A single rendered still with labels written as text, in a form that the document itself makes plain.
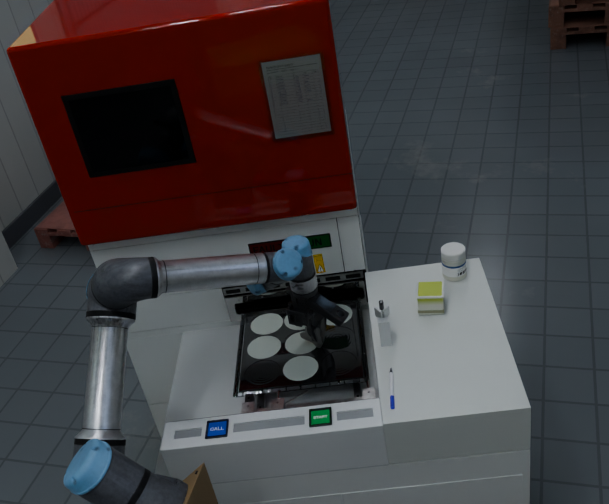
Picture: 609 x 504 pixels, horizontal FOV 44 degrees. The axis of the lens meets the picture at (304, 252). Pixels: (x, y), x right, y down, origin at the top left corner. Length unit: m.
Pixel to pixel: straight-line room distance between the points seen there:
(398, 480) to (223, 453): 0.45
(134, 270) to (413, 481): 0.89
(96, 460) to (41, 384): 2.24
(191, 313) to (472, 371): 0.94
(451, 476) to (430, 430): 0.18
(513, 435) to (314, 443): 0.48
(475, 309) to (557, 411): 1.14
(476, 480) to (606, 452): 1.13
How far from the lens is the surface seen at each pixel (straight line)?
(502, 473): 2.05
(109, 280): 1.74
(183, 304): 2.43
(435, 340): 2.07
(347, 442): 1.91
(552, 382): 3.34
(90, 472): 1.67
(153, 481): 1.71
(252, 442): 1.91
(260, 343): 2.25
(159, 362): 2.61
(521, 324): 3.60
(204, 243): 2.29
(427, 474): 2.02
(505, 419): 1.91
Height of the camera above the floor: 2.33
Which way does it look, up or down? 34 degrees down
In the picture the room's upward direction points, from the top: 11 degrees counter-clockwise
